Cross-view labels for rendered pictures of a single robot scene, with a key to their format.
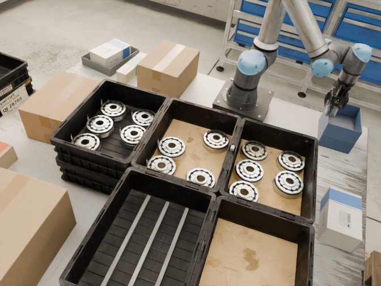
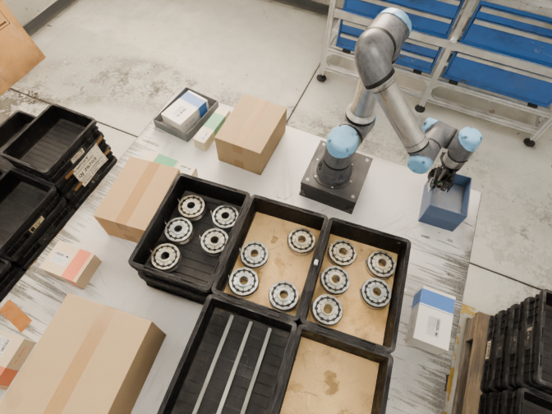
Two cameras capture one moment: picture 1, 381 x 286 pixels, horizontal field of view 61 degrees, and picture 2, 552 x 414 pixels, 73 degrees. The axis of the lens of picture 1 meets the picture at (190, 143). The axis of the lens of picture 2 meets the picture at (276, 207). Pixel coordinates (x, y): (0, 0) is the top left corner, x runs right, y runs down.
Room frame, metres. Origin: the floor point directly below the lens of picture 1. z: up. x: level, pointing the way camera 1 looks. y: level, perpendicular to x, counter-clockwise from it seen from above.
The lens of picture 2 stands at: (0.32, -0.04, 2.10)
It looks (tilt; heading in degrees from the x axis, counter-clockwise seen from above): 59 degrees down; 4
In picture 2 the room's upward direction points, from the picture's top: 3 degrees clockwise
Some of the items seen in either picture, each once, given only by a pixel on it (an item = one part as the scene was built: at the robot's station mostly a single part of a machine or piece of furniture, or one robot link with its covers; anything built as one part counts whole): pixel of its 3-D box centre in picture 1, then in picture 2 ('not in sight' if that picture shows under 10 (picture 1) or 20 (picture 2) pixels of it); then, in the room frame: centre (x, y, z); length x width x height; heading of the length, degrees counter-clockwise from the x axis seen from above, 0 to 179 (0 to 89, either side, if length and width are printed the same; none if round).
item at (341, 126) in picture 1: (342, 120); (448, 195); (1.23, -0.69, 0.81); 0.20 x 0.15 x 0.07; 166
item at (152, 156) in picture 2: not in sight; (170, 167); (1.27, 0.51, 0.73); 0.24 x 0.06 x 0.06; 74
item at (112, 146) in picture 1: (115, 127); (195, 234); (0.89, 0.29, 0.87); 0.40 x 0.30 x 0.11; 168
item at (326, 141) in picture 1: (335, 131); (441, 204); (1.24, -0.69, 0.74); 0.20 x 0.15 x 0.07; 167
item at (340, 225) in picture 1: (339, 218); (430, 319); (0.72, -0.59, 0.75); 0.20 x 0.12 x 0.09; 165
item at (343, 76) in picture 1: (349, 76); (455, 158); (1.23, -0.62, 1.04); 0.08 x 0.08 x 0.05
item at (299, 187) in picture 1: (289, 182); (376, 292); (0.76, -0.37, 0.86); 0.10 x 0.10 x 0.01
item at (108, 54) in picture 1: (110, 55); (186, 113); (1.59, 0.52, 0.75); 0.20 x 0.12 x 0.09; 152
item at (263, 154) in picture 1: (254, 150); (342, 252); (0.89, -0.25, 0.86); 0.10 x 0.10 x 0.01
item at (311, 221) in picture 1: (272, 165); (358, 279); (0.77, -0.29, 0.92); 0.40 x 0.30 x 0.02; 168
